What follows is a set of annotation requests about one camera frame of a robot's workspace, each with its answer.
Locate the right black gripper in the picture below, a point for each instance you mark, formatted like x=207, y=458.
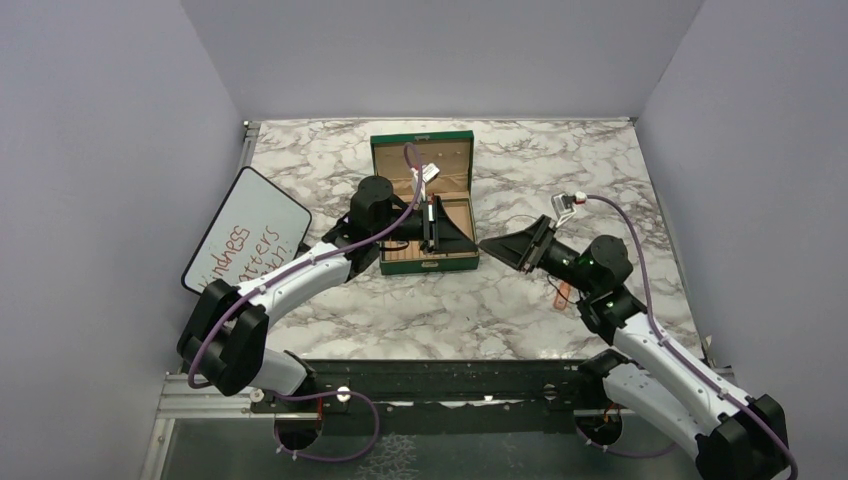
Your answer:
x=515, y=249

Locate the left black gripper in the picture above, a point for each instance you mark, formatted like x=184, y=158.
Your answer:
x=439, y=233

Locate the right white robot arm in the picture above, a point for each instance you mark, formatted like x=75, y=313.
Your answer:
x=728, y=433

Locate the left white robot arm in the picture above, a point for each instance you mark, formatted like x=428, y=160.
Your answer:
x=224, y=341

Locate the green jewelry box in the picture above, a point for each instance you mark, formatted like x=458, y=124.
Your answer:
x=452, y=152

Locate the orange highlighter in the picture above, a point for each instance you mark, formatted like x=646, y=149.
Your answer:
x=562, y=296

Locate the white dry-erase board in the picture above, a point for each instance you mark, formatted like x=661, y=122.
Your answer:
x=257, y=229

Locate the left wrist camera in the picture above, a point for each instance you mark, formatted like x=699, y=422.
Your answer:
x=426, y=173

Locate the black mounting rail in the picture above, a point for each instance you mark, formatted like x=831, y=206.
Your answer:
x=443, y=397

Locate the aluminium frame rail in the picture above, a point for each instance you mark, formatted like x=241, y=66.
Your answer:
x=178, y=401

